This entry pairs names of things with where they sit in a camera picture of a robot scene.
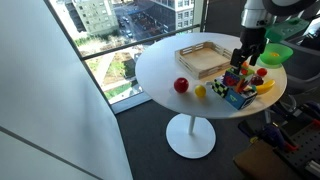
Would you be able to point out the red toy apple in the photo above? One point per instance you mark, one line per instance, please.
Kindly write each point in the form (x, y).
(181, 85)

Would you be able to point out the checkered white plush cube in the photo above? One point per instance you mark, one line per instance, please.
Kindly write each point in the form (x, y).
(219, 88)

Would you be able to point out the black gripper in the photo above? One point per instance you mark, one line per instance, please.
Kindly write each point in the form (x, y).
(252, 44)

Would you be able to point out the orange toy fruit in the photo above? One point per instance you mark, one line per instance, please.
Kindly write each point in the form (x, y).
(245, 64)

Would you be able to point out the round white pedestal table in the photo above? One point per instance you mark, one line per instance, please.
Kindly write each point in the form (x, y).
(190, 133)

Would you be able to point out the yellow toy lemon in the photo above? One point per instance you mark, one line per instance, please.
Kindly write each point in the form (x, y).
(200, 91)

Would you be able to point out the grey chair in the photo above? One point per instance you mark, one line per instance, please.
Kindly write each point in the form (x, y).
(303, 67)

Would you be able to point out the red toy strawberry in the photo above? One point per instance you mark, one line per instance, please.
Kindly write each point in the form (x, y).
(261, 72)

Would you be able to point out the yellow toy banana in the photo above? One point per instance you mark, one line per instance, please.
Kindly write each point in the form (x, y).
(264, 88)

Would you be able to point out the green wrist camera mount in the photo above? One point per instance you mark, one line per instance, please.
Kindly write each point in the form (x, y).
(283, 30)

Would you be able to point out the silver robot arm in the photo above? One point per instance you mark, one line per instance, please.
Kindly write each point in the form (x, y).
(258, 20)

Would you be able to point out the black clamp equipment stand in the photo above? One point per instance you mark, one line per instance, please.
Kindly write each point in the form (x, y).
(288, 150)

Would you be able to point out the blue black plush cube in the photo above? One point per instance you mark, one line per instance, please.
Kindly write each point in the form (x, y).
(240, 100)

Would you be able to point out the light wooden crate tray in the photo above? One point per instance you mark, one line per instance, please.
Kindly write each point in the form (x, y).
(203, 59)

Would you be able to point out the black window railing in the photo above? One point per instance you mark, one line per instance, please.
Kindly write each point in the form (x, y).
(150, 39)

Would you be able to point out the green plastic bowl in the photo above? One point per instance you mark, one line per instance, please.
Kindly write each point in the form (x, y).
(284, 52)

